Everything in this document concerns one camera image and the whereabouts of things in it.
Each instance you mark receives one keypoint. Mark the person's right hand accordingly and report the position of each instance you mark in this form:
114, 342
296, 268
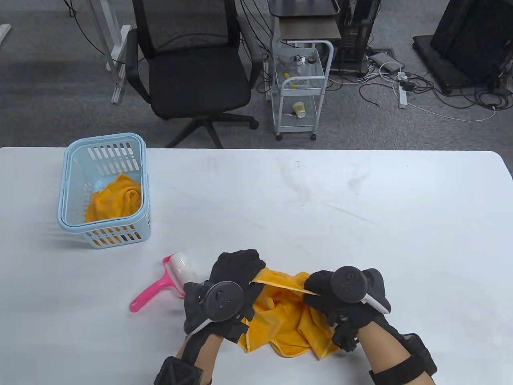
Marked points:
320, 296

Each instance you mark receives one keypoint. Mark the yellow paper cup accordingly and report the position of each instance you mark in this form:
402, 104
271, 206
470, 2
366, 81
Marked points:
299, 109

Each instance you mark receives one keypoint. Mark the grey right hand controller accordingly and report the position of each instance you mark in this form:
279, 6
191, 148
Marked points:
348, 284

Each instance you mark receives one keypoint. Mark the black mesh office chair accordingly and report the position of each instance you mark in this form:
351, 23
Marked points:
200, 80

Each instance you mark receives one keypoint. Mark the light blue plastic basket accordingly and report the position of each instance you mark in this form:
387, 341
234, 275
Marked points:
66, 218

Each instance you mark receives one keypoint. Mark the white desk leg frame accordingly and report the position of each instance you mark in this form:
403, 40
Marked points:
120, 60

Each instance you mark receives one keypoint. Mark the brown shelf board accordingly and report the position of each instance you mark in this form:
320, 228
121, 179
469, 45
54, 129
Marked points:
308, 29

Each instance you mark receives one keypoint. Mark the white power strip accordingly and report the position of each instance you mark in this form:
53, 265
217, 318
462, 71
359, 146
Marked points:
402, 98

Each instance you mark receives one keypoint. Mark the person's right forearm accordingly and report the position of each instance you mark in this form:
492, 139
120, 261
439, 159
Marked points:
376, 349

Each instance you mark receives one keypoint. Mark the black plug adapter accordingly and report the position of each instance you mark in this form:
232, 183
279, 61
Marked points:
408, 86

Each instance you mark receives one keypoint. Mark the black tray shelf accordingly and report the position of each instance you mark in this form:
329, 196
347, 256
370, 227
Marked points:
300, 7

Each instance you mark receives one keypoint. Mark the white desk foot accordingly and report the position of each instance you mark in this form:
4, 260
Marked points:
4, 34

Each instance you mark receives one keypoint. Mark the person's left hand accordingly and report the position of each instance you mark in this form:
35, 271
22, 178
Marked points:
236, 266

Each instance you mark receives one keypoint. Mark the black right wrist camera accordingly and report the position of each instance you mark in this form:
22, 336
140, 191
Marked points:
417, 353

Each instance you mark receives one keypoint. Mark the grey left hand controller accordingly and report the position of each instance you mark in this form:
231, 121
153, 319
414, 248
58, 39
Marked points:
222, 300

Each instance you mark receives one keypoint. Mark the grey hand controller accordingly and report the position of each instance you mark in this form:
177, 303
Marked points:
348, 284
222, 300

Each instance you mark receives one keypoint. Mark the pink lint roller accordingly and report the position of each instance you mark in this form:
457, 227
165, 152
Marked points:
182, 268

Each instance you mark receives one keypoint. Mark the black computer tower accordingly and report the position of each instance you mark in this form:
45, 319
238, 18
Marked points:
356, 36

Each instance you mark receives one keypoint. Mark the large black display stand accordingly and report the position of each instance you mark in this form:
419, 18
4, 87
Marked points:
469, 40

